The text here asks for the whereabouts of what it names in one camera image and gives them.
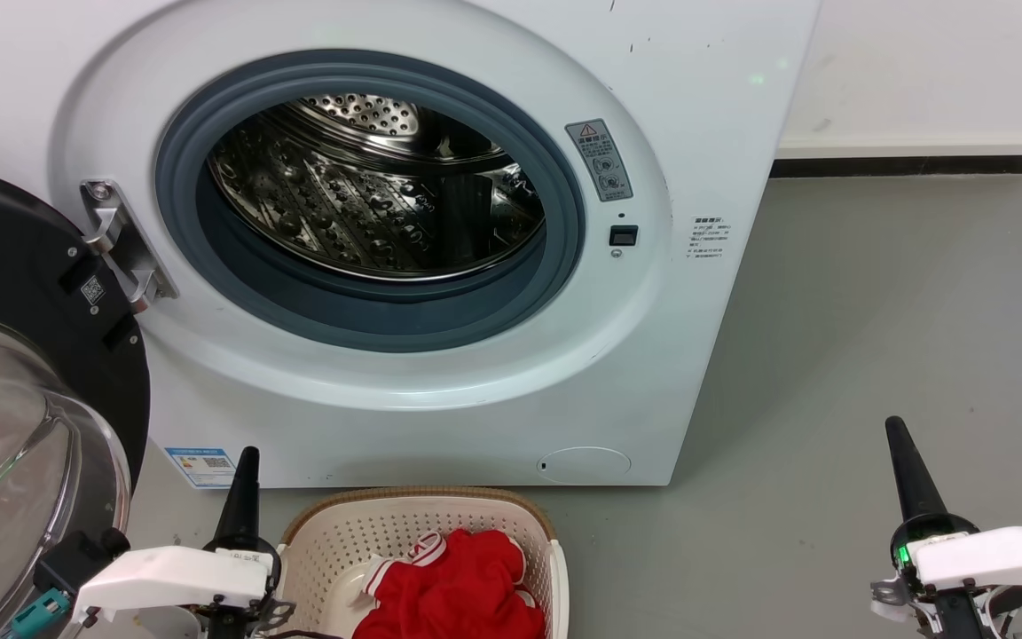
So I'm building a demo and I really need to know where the stainless steel washing machine drum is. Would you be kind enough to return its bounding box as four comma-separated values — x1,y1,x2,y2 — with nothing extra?
207,93,547,283

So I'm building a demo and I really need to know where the teal plastic clip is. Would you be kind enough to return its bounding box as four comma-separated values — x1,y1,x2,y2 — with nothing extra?
10,586,73,638

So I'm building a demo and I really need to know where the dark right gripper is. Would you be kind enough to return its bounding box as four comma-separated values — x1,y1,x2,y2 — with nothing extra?
870,416,1022,639

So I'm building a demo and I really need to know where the small printed text label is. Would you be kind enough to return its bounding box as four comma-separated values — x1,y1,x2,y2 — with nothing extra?
687,215,732,262

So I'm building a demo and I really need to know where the black glass washer door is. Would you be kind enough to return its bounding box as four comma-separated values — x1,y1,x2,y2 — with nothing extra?
0,162,152,639

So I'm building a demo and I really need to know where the cream perforated laundry basket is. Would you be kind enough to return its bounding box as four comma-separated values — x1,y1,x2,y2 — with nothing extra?
279,486,570,639

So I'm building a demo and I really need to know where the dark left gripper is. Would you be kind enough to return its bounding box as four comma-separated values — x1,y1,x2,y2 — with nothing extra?
196,446,295,639

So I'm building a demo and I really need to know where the round white filter cover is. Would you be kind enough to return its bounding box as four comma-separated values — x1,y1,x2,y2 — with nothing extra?
536,446,633,485

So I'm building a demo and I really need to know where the blue energy label sticker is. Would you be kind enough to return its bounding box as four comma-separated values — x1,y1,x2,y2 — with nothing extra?
163,446,237,490

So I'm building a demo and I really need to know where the black wall baseboard strip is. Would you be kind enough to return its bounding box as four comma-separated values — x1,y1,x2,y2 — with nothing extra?
770,155,1022,178

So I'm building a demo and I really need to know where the white front-load washing machine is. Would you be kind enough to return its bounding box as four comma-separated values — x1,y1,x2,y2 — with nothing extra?
0,0,822,489

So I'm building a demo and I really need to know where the silver metal door hinge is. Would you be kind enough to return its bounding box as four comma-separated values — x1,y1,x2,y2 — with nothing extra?
81,179,178,313

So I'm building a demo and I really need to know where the red garment with white trim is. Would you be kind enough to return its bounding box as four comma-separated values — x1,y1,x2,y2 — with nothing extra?
353,529,547,639

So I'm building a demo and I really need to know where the grey warning sticker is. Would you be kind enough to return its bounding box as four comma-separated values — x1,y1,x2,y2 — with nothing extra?
564,119,634,203

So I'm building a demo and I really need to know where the grey rubber door gasket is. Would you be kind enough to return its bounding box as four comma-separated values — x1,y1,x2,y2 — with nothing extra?
154,49,586,354

